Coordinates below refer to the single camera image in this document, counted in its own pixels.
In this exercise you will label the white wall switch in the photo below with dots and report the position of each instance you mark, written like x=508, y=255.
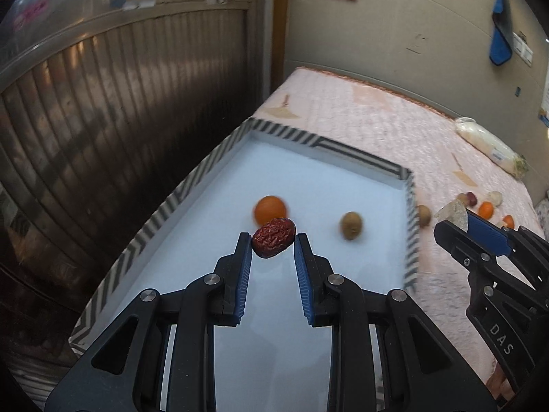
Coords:
x=523, y=48

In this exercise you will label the white tray with striped rim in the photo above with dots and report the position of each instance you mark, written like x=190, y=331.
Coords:
x=326, y=189

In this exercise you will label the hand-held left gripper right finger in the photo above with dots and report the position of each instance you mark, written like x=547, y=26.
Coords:
x=301, y=274

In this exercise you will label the wrinkled red date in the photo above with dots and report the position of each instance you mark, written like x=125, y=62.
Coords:
x=273, y=237
x=471, y=199

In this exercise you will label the brown kiwi fruit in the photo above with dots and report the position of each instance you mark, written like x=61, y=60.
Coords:
x=351, y=225

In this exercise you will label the metal roller shutter door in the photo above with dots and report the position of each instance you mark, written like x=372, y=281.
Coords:
x=107, y=116

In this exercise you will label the pink quilted bed cover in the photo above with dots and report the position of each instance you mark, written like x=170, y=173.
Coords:
x=386, y=120

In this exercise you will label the small brown round fruit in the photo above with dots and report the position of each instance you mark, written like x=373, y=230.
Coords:
x=423, y=215

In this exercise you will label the blue hanging cloth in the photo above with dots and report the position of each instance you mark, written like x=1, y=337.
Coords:
x=501, y=38

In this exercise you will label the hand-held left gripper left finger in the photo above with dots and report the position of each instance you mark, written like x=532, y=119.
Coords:
x=245, y=274

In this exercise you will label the wooden door frame strip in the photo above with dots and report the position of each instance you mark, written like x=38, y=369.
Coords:
x=281, y=30

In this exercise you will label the orange mandarin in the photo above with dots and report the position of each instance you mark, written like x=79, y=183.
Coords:
x=486, y=210
x=268, y=208
x=508, y=221

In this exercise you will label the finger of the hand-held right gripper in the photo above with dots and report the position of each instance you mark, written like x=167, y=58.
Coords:
x=489, y=231
x=454, y=240

